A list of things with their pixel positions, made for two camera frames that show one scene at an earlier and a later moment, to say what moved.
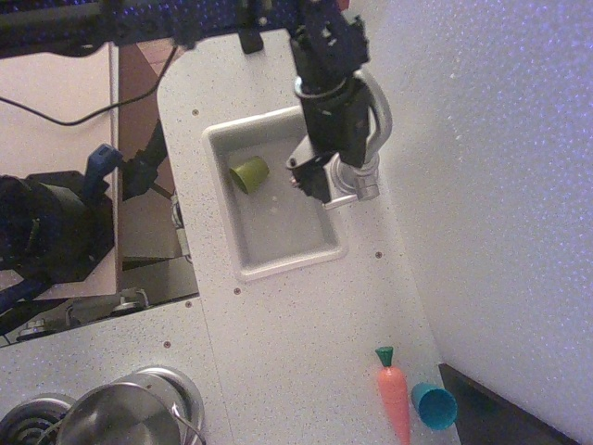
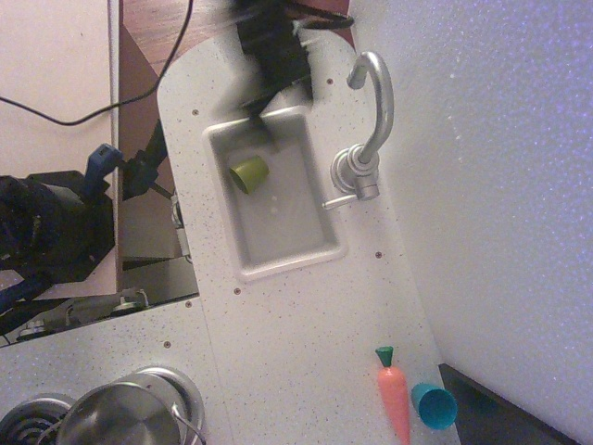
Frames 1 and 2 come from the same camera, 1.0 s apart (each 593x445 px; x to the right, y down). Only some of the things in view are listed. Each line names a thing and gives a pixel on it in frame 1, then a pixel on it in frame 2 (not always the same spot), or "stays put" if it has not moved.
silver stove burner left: x=31 y=418 stays put
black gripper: x=337 y=113 to x=278 y=54
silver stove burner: x=180 y=393 stays put
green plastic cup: x=250 y=174 stays put
